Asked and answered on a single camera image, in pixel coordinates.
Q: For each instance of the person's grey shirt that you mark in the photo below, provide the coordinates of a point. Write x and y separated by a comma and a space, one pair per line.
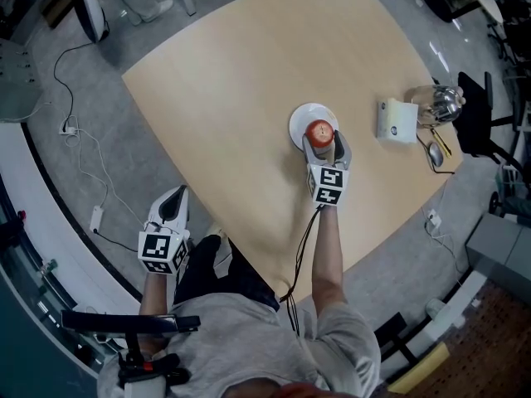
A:
249, 342

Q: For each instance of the long white power strip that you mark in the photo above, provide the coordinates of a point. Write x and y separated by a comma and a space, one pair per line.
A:
96, 219

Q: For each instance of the white plate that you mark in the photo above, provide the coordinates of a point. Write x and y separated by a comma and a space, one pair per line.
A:
298, 120

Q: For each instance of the person's left white shoe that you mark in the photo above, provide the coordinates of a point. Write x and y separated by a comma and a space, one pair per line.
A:
215, 230

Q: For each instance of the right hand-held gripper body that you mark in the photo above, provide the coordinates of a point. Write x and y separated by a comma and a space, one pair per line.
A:
327, 185

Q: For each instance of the person's left forearm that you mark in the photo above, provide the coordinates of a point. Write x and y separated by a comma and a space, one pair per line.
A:
155, 292

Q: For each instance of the white tissue pack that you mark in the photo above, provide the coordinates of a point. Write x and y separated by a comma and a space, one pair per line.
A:
396, 122

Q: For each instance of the grey fridge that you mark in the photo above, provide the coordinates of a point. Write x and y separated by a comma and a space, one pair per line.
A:
498, 247

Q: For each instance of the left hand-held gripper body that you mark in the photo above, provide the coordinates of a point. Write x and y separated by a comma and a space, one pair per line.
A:
159, 249

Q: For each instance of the wooden bench with black stand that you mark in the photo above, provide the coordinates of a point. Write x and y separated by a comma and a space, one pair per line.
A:
423, 367

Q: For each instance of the grey computer mouse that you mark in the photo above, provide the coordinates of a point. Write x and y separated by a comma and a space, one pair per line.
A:
436, 155

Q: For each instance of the grey coat on stand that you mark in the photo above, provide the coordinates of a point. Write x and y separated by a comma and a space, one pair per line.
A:
516, 205

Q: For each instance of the white floor appliance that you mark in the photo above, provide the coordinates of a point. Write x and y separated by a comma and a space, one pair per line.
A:
92, 11

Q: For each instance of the black chest mount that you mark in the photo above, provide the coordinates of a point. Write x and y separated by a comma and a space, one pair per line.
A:
124, 321

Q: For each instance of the white plug adapter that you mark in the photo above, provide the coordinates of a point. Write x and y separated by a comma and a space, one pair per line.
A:
68, 130

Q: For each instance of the red apple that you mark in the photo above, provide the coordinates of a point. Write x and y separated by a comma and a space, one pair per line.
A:
320, 133

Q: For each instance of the silver steel kettle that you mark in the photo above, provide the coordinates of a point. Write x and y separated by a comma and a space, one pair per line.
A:
439, 104

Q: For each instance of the black office chair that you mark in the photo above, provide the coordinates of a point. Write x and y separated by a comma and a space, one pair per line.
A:
473, 110
510, 31

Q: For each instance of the person's right forearm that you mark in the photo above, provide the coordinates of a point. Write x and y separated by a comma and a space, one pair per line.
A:
327, 259

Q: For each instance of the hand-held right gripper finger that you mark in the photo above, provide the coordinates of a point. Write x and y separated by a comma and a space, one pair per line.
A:
345, 156
312, 158

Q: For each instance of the yellow utility knife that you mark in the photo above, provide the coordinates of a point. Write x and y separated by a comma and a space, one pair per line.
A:
443, 145

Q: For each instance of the white trash can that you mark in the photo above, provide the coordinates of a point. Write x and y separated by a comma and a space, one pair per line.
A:
435, 307

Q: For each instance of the person's dark trousers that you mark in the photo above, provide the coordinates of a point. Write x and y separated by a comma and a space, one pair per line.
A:
215, 272

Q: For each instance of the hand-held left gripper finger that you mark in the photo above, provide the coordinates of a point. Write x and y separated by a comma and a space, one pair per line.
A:
154, 214
183, 220

